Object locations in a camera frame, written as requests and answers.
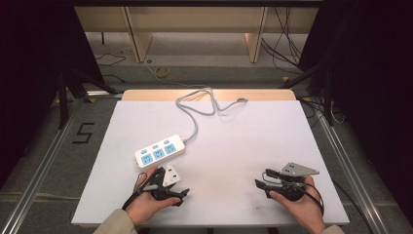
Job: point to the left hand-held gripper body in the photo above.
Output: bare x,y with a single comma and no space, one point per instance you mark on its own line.
168,178

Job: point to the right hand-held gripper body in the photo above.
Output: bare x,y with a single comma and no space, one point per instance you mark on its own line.
293,182

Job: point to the person's right hand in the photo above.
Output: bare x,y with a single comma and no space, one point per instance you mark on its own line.
302,209

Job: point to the person's left hand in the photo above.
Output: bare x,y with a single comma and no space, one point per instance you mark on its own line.
146,203

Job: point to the white power strip blue sockets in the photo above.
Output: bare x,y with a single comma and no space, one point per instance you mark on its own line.
159,151

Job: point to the white table board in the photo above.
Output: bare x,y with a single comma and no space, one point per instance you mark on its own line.
227,146

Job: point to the grey power plug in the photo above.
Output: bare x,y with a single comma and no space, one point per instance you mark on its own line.
242,100

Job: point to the wooden table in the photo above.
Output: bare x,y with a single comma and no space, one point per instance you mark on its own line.
162,95

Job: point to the black metal stand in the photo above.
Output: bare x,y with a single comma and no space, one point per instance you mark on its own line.
65,94
324,84

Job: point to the yellow tape roll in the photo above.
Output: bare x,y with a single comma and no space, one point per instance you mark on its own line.
161,71

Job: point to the dark curtain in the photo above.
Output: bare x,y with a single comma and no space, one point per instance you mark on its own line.
373,97
35,71

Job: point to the beige wooden shelf unit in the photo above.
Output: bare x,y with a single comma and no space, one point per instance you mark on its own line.
195,22

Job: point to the aluminium floor rail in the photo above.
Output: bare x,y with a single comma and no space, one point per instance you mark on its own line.
350,175
42,169

